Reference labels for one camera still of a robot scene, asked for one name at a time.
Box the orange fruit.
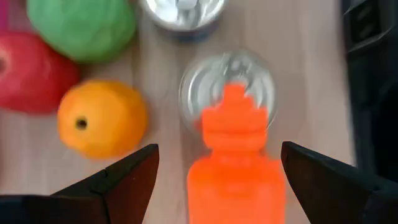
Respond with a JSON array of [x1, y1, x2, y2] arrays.
[[57, 79, 149, 159]]

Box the red apple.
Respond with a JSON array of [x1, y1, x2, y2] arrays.
[[0, 30, 80, 114]]

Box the orange plastic bottle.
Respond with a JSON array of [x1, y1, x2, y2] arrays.
[[186, 82, 287, 224]]

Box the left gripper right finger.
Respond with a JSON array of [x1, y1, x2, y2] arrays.
[[281, 141, 398, 224]]

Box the green apple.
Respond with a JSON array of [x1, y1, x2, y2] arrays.
[[26, 0, 137, 63]]

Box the black camera housing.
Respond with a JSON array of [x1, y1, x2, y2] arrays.
[[340, 0, 398, 184]]

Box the blue salmon can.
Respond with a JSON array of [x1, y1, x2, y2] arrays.
[[178, 49, 278, 135], [139, 0, 228, 42]]

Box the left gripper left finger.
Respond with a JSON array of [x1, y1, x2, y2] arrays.
[[0, 143, 160, 224]]

